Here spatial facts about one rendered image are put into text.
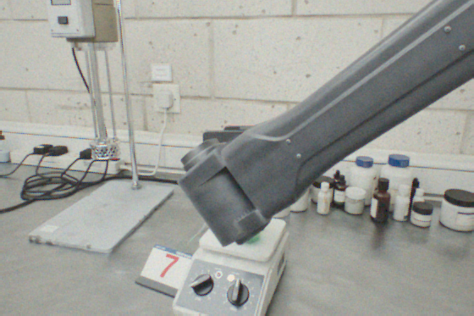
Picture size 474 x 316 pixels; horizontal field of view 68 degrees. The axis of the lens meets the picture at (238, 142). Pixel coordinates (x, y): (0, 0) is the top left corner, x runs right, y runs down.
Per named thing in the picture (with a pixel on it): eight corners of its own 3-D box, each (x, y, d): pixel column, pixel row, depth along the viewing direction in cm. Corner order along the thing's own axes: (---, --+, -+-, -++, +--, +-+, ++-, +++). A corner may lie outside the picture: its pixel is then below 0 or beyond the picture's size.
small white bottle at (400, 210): (393, 220, 80) (397, 188, 78) (391, 213, 83) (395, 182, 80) (407, 222, 79) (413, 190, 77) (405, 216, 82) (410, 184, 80)
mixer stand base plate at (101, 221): (109, 253, 68) (108, 249, 67) (25, 239, 73) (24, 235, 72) (175, 191, 95) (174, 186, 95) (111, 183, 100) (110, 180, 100)
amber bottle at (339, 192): (334, 200, 90) (337, 171, 88) (347, 202, 89) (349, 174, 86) (332, 205, 87) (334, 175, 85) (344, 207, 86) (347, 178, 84)
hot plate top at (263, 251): (268, 263, 52) (268, 258, 52) (196, 246, 56) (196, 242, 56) (287, 224, 63) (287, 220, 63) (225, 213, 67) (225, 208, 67)
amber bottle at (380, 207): (388, 216, 82) (394, 178, 79) (386, 224, 78) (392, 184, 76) (371, 212, 84) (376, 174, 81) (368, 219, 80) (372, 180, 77)
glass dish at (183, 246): (200, 264, 64) (199, 254, 64) (172, 260, 66) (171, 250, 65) (209, 248, 70) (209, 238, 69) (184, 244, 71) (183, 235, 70)
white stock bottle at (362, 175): (356, 207, 86) (361, 163, 82) (342, 196, 92) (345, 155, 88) (378, 204, 88) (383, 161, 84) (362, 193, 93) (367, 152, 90)
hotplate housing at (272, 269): (255, 347, 47) (256, 298, 45) (171, 320, 52) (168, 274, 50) (291, 255, 67) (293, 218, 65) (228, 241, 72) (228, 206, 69)
